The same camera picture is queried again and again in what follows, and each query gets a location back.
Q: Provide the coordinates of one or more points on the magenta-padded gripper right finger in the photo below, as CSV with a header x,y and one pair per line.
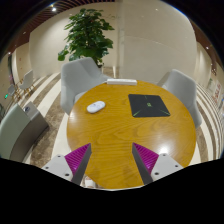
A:
x,y
146,158

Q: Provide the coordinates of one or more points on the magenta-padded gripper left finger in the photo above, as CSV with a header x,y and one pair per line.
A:
x,y
77,159

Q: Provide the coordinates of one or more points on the white cartoon-print computer mouse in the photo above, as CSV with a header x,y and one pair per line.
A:
x,y
96,107

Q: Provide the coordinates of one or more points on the black square mouse pad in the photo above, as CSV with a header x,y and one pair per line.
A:
x,y
148,105

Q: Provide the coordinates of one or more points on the grey upholstered armchair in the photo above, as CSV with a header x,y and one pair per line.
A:
x,y
78,78
181,90

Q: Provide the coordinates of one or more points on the white power strip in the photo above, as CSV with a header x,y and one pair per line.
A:
x,y
121,82

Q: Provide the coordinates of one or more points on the white chair with wooden legs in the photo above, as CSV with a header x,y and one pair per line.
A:
x,y
27,80

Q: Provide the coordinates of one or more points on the green potted plant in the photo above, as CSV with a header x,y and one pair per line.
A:
x,y
86,35

